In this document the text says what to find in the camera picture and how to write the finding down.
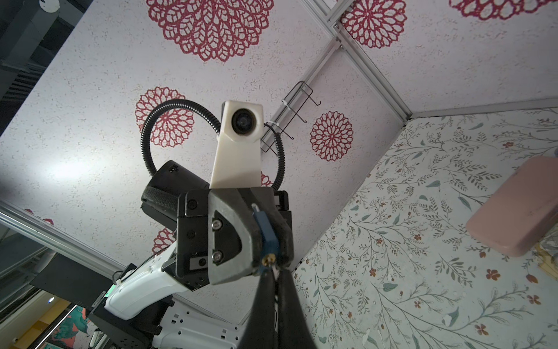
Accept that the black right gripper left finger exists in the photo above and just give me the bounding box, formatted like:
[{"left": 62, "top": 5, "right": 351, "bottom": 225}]
[{"left": 238, "top": 268, "right": 276, "bottom": 349}]

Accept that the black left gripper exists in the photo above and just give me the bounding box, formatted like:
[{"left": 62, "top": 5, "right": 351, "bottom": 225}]
[{"left": 141, "top": 161, "right": 294, "bottom": 291}]

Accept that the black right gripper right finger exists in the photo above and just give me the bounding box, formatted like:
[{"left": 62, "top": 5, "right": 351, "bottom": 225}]
[{"left": 278, "top": 270, "right": 317, "bottom": 349}]

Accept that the blue padlock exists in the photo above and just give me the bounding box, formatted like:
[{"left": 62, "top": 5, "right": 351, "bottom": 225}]
[{"left": 251, "top": 204, "right": 280, "bottom": 268}]

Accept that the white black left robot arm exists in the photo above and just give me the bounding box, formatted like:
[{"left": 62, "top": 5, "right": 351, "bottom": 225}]
[{"left": 91, "top": 159, "right": 312, "bottom": 348}]

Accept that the pink rectangular case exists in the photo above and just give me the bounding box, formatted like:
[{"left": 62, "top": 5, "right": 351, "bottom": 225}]
[{"left": 466, "top": 156, "right": 557, "bottom": 257}]

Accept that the patterned cream pouch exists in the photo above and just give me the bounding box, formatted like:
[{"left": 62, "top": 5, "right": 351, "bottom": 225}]
[{"left": 536, "top": 225, "right": 557, "bottom": 280}]

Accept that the black wire wall rack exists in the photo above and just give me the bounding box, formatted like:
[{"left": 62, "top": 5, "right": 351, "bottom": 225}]
[{"left": 261, "top": 81, "right": 321, "bottom": 154}]

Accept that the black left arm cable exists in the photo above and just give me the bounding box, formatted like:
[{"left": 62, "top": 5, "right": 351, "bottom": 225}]
[{"left": 139, "top": 99, "right": 286, "bottom": 191}]

